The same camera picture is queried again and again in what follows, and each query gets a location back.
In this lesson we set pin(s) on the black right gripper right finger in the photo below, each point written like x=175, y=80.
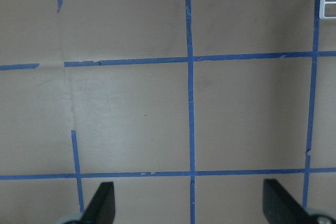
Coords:
x=279, y=207

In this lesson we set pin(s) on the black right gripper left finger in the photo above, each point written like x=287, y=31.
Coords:
x=101, y=209

